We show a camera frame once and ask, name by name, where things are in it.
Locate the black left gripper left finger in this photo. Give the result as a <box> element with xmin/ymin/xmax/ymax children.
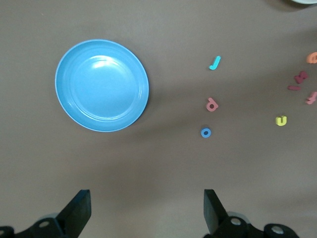
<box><xmin>0</xmin><ymin>189</ymin><xmax>92</xmax><ymax>238</ymax></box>

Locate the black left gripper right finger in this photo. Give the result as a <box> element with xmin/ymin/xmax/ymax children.
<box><xmin>204</xmin><ymin>189</ymin><xmax>300</xmax><ymax>238</ymax></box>

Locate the pink foam letter p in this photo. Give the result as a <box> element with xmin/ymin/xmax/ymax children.
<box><xmin>205</xmin><ymin>97</ymin><xmax>219</xmax><ymax>112</ymax></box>

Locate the teal foam letter r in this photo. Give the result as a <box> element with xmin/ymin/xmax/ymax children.
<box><xmin>209</xmin><ymin>56</ymin><xmax>221</xmax><ymax>70</ymax></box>

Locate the blue plastic plate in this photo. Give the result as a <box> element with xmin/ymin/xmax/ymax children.
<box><xmin>54</xmin><ymin>39</ymin><xmax>150</xmax><ymax>132</ymax></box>

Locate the salmon foam letter f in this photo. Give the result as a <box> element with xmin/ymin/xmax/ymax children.
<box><xmin>305</xmin><ymin>91</ymin><xmax>317</xmax><ymax>105</ymax></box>

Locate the dark red foam letter k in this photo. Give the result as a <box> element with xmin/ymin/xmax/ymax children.
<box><xmin>294</xmin><ymin>70</ymin><xmax>309</xmax><ymax>84</ymax></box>

